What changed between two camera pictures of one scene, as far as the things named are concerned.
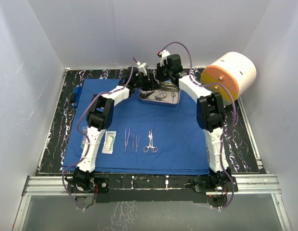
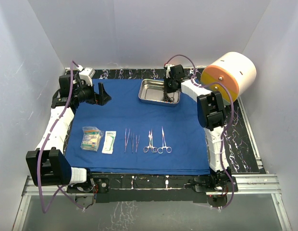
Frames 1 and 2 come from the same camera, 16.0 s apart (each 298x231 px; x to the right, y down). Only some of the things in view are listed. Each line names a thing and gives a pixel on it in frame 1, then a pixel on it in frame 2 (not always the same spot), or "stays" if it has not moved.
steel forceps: x=137 y=143 stays
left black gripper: x=152 y=85 to x=101 y=99
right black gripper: x=159 y=75 to x=167 y=89
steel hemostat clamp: x=154 y=149 stays
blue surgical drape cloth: x=141 y=139 stays
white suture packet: x=109 y=142 stays
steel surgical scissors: x=161 y=95 to x=168 y=149
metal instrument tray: x=167 y=95 stays
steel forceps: x=126 y=143 stays
